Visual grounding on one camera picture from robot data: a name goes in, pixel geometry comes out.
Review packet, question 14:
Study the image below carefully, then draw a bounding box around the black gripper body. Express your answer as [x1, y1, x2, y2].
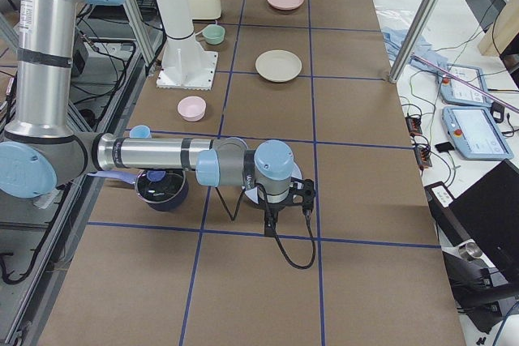
[264, 177, 315, 236]

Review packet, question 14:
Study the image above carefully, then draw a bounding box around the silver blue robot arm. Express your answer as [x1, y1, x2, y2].
[1, 0, 315, 237]

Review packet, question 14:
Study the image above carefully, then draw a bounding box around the cream plate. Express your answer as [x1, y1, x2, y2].
[255, 49, 302, 83]

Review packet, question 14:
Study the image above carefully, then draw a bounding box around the dark blue pot with lid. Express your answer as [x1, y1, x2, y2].
[89, 169, 189, 211]

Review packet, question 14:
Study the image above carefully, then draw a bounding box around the pink bowl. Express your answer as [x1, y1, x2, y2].
[177, 96, 207, 122]

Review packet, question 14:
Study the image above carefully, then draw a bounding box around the blue cup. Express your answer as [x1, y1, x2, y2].
[129, 125, 152, 139]

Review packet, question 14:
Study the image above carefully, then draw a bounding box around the reacher grabber stick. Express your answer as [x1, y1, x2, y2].
[410, 54, 519, 113]

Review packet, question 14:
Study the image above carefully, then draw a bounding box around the metal cup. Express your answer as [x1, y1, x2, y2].
[458, 241, 483, 262]

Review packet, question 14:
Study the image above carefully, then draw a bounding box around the green bowl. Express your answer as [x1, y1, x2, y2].
[202, 24, 225, 45]

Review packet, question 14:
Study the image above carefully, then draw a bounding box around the upper teach pendant tablet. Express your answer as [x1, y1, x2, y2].
[437, 64, 491, 108]

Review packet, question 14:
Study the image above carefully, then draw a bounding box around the teach pendant tablet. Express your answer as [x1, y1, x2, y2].
[442, 106, 514, 161]
[437, 64, 491, 108]

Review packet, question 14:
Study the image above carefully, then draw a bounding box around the light blue cloth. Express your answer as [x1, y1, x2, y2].
[380, 25, 451, 75]

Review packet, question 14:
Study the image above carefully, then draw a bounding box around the lower teach pendant tablet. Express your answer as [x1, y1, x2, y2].
[442, 106, 514, 161]

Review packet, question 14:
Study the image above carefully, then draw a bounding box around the black laptop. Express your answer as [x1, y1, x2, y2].
[425, 160, 518, 282]

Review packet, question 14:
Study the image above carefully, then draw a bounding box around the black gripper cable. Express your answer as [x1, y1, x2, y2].
[217, 186, 317, 271]

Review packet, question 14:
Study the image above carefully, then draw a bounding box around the white camera mast with base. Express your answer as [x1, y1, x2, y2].
[156, 0, 218, 90]

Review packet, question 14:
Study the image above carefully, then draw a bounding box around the aluminium frame post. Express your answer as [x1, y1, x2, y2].
[388, 0, 439, 83]

